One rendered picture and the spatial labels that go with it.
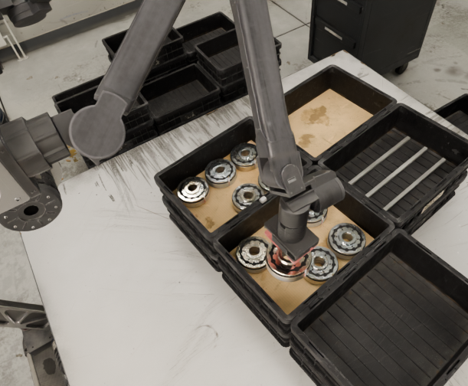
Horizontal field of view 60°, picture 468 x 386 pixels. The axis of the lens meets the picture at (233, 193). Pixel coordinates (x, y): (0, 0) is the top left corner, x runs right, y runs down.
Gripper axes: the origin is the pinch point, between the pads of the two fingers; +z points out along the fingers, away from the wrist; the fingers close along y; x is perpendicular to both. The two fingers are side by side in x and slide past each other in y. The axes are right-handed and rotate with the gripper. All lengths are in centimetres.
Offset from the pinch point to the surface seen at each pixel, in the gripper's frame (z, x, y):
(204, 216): 23.4, 1.8, 34.6
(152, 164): 37, -1, 76
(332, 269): 19.4, -13.6, -3.9
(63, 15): 92, -44, 320
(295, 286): 22.6, -3.9, -0.4
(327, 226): 22.2, -24.1, 7.5
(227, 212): 23.1, -4.6, 30.9
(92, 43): 110, -52, 294
